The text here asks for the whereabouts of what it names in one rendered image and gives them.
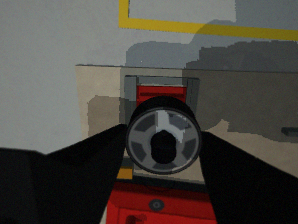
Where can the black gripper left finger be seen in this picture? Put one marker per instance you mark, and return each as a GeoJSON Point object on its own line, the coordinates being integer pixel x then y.
{"type": "Point", "coordinates": [68, 186]}

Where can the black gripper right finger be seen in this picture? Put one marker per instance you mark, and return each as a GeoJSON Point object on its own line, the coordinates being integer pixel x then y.
{"type": "Point", "coordinates": [243, 189]}

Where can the yellow tape line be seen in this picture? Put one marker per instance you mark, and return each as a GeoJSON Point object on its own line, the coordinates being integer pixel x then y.
{"type": "Point", "coordinates": [206, 29]}

